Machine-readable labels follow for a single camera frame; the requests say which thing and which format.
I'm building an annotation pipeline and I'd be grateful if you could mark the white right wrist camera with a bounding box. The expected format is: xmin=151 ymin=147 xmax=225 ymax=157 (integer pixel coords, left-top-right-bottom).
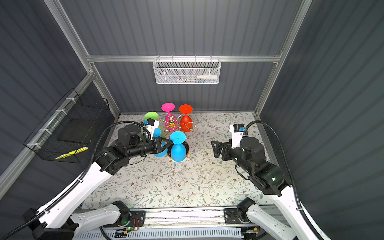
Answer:
xmin=230 ymin=124 xmax=245 ymax=149

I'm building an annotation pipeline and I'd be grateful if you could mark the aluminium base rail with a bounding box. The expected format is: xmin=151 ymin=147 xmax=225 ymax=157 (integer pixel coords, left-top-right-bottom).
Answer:
xmin=71 ymin=206 xmax=271 ymax=240

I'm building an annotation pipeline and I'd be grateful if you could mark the black pad in basket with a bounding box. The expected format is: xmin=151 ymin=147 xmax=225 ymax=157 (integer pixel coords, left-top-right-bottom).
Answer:
xmin=57 ymin=119 xmax=99 ymax=145

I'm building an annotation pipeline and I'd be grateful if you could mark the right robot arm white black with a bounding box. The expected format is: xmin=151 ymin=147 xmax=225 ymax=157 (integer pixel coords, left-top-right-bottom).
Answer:
xmin=211 ymin=137 xmax=328 ymax=240

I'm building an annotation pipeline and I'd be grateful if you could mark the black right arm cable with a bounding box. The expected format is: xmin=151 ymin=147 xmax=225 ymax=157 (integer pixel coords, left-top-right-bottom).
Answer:
xmin=243 ymin=120 xmax=325 ymax=240

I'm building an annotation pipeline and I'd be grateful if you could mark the yellow black striped item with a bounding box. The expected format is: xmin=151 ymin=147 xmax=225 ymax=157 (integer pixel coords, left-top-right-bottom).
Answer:
xmin=55 ymin=147 xmax=88 ymax=160

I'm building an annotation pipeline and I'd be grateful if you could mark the black wire mesh basket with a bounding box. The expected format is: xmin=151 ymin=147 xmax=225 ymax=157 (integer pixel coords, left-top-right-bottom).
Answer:
xmin=24 ymin=85 xmax=115 ymax=165

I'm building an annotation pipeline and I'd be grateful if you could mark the red wine glass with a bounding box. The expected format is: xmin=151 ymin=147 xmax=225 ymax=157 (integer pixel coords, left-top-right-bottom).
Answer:
xmin=179 ymin=104 xmax=194 ymax=133

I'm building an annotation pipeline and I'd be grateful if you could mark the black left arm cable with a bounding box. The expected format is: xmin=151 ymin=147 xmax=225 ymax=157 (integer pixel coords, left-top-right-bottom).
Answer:
xmin=0 ymin=120 xmax=151 ymax=240

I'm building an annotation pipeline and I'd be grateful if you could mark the lime green wine glass back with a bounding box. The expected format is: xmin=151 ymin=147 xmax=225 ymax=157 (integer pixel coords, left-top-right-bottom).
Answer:
xmin=144 ymin=112 xmax=164 ymax=137

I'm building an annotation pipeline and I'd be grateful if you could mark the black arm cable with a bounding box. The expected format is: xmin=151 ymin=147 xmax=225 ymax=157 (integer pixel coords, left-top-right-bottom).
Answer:
xmin=243 ymin=120 xmax=325 ymax=240
xmin=0 ymin=120 xmax=151 ymax=240

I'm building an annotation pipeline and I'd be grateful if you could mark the blue wine glass left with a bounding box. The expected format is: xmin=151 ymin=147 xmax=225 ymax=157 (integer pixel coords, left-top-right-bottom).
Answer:
xmin=151 ymin=128 xmax=168 ymax=158

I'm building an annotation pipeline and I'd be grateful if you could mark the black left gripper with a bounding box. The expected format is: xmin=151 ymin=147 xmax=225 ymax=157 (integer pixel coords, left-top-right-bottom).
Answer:
xmin=127 ymin=136 xmax=173 ymax=161

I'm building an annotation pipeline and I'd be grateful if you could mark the gold wine glass rack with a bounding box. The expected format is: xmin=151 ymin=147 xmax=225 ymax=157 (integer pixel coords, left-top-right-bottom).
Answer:
xmin=160 ymin=113 xmax=199 ymax=161

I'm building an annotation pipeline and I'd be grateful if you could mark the white marker in basket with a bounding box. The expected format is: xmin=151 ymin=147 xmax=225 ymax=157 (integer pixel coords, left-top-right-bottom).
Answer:
xmin=197 ymin=75 xmax=218 ymax=81

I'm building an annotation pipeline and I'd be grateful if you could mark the blue wine glass front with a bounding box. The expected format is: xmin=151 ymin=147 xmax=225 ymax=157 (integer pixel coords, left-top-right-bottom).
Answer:
xmin=170 ymin=132 xmax=187 ymax=163

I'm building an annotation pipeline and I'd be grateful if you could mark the white wire mesh basket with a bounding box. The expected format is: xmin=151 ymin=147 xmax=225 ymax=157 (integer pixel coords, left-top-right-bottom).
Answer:
xmin=153 ymin=59 xmax=222 ymax=85

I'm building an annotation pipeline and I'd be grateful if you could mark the blue wine glass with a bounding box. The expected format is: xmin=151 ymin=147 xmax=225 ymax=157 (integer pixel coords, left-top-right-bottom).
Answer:
xmin=151 ymin=128 xmax=168 ymax=158
xmin=170 ymin=132 xmax=187 ymax=163

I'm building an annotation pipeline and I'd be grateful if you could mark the magenta wine glass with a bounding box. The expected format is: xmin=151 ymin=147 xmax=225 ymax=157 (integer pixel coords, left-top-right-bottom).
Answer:
xmin=162 ymin=103 xmax=179 ymax=132

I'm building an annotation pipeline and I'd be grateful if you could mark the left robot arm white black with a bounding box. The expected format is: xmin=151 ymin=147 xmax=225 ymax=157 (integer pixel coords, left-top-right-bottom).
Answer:
xmin=23 ymin=121 xmax=175 ymax=240

